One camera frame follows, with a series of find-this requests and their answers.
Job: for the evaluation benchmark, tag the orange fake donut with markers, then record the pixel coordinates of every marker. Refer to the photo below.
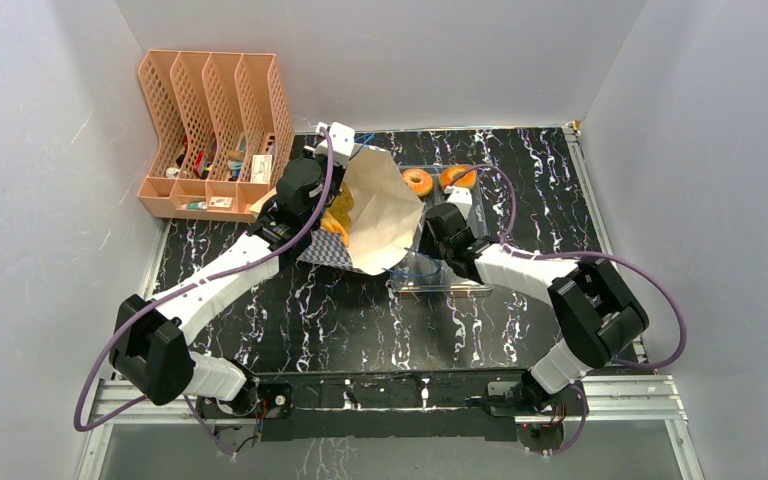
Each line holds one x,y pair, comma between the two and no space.
458,176

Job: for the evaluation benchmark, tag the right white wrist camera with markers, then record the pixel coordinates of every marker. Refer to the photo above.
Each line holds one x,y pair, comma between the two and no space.
461,198

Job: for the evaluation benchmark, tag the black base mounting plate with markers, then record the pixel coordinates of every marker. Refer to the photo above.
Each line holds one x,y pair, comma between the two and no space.
399,404

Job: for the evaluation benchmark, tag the small white card box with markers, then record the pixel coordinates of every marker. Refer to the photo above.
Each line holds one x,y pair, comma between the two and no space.
218,202

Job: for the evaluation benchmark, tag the peach plastic file organizer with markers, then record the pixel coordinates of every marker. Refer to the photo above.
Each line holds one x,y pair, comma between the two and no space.
230,105

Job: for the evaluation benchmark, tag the green white glue tube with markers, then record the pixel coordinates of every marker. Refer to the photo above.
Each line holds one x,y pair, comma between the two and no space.
200,206

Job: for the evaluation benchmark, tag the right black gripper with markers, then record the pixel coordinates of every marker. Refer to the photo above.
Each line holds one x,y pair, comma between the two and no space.
438,213

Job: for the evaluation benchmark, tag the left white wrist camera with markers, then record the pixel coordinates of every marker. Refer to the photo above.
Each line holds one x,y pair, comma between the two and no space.
341,138

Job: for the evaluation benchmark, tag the blue checkered paper bag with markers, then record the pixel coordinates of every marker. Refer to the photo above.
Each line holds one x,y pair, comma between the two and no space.
385,216

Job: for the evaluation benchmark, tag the clear plastic tray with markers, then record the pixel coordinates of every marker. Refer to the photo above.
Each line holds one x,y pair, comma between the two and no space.
419,274

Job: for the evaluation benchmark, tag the red small box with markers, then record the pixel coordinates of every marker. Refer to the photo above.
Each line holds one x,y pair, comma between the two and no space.
199,164

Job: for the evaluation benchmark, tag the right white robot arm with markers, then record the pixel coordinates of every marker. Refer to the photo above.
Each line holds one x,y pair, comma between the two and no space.
596,311

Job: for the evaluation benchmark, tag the fake herb bread slice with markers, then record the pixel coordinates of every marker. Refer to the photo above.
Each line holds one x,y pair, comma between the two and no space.
341,207

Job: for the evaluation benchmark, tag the white stapler box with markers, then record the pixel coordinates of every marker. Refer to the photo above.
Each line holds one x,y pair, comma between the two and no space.
261,169

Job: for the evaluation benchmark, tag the fake crusted bread slice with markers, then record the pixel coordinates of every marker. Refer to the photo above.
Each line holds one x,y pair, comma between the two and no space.
332,225

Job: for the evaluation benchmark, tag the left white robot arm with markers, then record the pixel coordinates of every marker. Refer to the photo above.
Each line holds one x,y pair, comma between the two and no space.
152,349

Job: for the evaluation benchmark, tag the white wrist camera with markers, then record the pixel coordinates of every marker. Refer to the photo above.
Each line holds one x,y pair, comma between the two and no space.
461,198
341,138

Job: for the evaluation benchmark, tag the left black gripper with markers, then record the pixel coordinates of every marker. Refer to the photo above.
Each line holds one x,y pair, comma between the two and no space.
322,160

